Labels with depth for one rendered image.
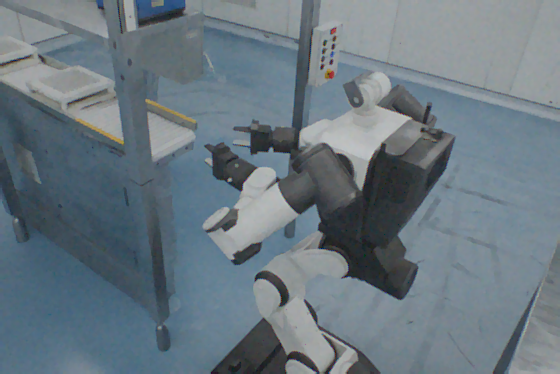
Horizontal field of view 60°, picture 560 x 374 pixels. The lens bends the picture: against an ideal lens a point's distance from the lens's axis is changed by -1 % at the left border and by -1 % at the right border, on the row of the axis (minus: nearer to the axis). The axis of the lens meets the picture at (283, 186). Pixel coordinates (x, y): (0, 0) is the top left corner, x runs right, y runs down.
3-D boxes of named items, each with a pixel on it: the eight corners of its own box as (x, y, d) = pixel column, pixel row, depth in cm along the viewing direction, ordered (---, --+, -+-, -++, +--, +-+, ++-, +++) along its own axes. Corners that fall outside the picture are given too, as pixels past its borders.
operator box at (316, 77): (336, 77, 231) (343, 22, 215) (317, 88, 219) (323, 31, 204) (325, 74, 233) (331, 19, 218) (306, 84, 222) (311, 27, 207)
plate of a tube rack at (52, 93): (25, 86, 193) (24, 81, 192) (78, 69, 210) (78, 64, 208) (61, 104, 182) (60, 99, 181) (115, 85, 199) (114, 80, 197)
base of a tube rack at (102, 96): (28, 97, 196) (27, 92, 195) (80, 80, 213) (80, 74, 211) (64, 116, 185) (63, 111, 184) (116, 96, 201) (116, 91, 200)
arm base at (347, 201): (338, 217, 116) (374, 192, 110) (313, 229, 105) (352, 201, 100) (305, 166, 119) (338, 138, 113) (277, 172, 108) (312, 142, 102)
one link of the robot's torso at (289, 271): (294, 286, 182) (383, 250, 148) (266, 315, 170) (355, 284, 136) (271, 253, 182) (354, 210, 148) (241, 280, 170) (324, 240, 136)
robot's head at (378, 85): (386, 109, 122) (393, 76, 117) (367, 123, 116) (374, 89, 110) (363, 101, 125) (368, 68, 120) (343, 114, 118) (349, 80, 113)
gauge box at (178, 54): (205, 76, 172) (203, 20, 161) (184, 85, 165) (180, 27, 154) (162, 60, 182) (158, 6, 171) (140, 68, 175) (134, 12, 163)
